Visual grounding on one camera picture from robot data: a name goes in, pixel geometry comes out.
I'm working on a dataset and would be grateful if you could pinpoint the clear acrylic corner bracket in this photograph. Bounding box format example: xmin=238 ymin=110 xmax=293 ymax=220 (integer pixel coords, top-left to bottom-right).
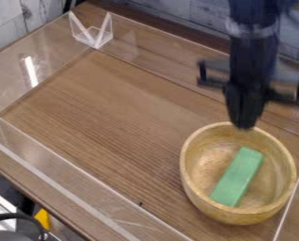
xmin=69 ymin=12 xmax=114 ymax=49

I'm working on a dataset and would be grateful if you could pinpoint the brown wooden bowl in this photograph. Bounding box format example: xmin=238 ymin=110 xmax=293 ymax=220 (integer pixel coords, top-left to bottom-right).
xmin=181 ymin=122 xmax=297 ymax=225

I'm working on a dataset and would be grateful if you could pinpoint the clear acrylic tray wall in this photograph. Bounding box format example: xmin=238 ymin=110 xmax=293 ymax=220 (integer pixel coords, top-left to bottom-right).
xmin=0 ymin=3 xmax=299 ymax=241

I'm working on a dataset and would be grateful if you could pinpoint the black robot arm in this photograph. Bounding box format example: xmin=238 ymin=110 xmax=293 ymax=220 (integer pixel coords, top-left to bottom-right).
xmin=198 ymin=0 xmax=299 ymax=129

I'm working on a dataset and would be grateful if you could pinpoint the green rectangular block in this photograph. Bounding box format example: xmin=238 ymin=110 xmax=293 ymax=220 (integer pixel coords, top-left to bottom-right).
xmin=210 ymin=147 xmax=265 ymax=207

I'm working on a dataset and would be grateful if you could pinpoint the black cable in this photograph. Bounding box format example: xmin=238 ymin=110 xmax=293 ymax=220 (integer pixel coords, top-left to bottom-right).
xmin=0 ymin=212 xmax=50 ymax=241

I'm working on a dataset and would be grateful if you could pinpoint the yellow label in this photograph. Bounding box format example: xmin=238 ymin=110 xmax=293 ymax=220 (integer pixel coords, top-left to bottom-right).
xmin=34 ymin=209 xmax=51 ymax=231

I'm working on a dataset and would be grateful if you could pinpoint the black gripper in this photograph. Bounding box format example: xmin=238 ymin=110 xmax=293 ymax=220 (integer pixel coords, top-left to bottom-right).
xmin=198 ymin=37 xmax=299 ymax=129

